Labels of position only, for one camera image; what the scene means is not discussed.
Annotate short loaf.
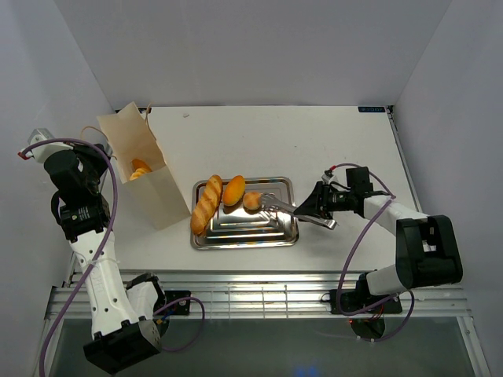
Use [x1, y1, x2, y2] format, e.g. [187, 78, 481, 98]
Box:
[131, 159, 151, 170]

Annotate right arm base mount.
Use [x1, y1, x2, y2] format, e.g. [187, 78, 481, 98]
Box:
[320, 287, 402, 341]

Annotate beige paper bag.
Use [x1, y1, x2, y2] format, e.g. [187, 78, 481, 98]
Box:
[97, 102, 190, 230]

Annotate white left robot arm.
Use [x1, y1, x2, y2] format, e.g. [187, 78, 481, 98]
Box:
[43, 145, 167, 375]

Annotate ring shaped bread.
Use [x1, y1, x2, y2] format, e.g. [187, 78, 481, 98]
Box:
[129, 167, 152, 181]

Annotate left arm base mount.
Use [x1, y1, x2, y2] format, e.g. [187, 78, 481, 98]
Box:
[134, 291, 191, 325]

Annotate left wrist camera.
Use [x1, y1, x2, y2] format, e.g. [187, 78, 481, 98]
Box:
[17, 127, 74, 163]

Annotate metal tray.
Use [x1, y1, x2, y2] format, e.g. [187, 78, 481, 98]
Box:
[190, 177, 299, 250]

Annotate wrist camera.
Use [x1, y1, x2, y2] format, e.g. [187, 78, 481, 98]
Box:
[321, 168, 340, 186]
[17, 127, 74, 163]

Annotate blue label right corner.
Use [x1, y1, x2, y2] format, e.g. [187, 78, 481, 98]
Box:
[358, 106, 386, 113]

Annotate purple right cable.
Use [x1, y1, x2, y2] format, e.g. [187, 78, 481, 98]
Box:
[329, 163, 416, 342]

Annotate orange oval bun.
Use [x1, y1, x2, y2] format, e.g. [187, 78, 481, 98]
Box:
[222, 175, 246, 207]

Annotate twisted loaf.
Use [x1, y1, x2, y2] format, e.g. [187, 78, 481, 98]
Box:
[190, 174, 223, 235]

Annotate small round bun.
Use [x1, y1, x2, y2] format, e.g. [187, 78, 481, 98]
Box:
[242, 192, 262, 211]

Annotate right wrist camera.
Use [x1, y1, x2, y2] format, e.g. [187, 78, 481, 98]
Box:
[321, 168, 340, 186]

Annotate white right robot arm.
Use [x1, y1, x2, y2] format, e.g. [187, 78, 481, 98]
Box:
[294, 163, 463, 312]

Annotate metal tongs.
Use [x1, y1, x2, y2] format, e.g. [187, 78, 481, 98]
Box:
[260, 193, 337, 230]

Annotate aluminium frame rail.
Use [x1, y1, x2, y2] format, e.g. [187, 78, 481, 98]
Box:
[45, 270, 472, 321]

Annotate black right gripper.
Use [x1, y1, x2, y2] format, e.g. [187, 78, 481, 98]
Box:
[293, 180, 354, 224]

